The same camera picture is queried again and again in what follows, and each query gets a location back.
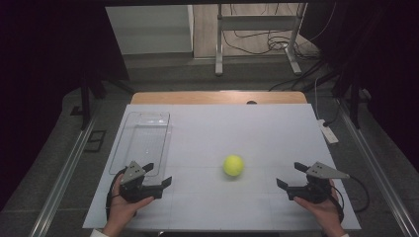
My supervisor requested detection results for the black stand leg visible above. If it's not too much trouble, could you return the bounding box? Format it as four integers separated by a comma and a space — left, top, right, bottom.
69, 74, 107, 131
331, 74, 368, 130

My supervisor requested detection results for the person's left hand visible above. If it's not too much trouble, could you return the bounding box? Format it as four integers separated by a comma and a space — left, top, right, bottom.
102, 177, 155, 237

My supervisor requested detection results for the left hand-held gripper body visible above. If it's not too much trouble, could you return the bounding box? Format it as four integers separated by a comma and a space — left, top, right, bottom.
119, 160, 163, 204

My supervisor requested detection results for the black curtain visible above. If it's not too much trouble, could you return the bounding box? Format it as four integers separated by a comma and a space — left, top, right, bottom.
0, 0, 130, 211
298, 0, 419, 174

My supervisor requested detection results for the person's right hand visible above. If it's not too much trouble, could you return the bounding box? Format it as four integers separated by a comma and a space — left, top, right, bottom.
293, 179, 347, 237

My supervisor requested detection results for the white power strip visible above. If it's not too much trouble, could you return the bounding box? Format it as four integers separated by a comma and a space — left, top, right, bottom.
316, 118, 340, 145

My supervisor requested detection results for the yellow tennis ball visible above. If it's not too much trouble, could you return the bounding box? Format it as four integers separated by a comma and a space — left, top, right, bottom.
222, 154, 245, 178

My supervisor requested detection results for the white power cable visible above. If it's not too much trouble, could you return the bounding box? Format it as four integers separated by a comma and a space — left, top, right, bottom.
313, 76, 323, 121

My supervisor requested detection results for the tangle of black floor cables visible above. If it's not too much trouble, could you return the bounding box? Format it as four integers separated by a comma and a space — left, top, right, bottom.
221, 3, 323, 62

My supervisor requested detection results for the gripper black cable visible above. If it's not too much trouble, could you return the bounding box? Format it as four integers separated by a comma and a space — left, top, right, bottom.
328, 174, 371, 223
105, 167, 128, 221

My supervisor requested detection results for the aluminium floor rail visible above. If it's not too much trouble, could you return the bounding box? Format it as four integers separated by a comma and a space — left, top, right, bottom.
338, 98, 419, 237
29, 118, 97, 237

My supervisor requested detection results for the black rectangular floor frame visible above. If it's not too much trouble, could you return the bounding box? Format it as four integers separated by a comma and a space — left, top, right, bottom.
83, 129, 108, 153

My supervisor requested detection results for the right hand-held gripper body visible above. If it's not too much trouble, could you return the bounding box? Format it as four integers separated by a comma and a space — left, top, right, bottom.
287, 161, 351, 204

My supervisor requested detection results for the white cabinet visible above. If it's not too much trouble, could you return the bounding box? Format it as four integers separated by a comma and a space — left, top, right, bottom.
105, 4, 195, 56

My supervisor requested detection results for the grey metal stand frame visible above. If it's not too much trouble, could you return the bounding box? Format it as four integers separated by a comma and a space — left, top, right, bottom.
214, 3, 309, 77

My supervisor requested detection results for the wooden table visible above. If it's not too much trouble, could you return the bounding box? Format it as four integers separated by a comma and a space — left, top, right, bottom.
130, 91, 308, 106

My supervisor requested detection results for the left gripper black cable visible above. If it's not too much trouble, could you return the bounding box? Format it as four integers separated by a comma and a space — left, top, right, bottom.
105, 167, 128, 221

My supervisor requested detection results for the clear plastic tray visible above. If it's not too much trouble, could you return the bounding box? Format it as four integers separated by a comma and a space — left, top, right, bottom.
108, 111, 173, 186

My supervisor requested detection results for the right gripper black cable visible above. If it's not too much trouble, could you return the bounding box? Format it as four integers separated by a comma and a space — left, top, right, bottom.
328, 174, 371, 223

